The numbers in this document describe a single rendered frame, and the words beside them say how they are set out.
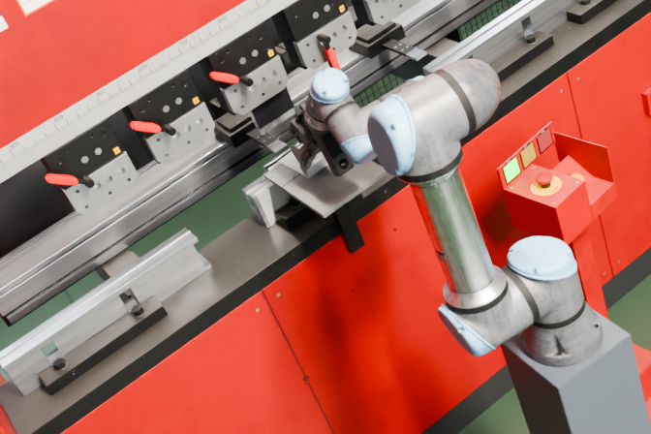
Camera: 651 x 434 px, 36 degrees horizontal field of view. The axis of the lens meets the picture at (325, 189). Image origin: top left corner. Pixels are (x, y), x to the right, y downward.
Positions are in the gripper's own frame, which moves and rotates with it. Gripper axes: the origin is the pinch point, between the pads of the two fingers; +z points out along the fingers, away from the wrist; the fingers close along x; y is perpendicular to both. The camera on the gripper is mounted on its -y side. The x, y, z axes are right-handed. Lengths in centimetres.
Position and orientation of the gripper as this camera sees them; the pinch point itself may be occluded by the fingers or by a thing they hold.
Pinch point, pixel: (316, 162)
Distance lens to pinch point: 228.9
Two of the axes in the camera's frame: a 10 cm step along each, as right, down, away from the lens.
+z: -1.3, 3.8, 9.2
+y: -6.4, -7.3, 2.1
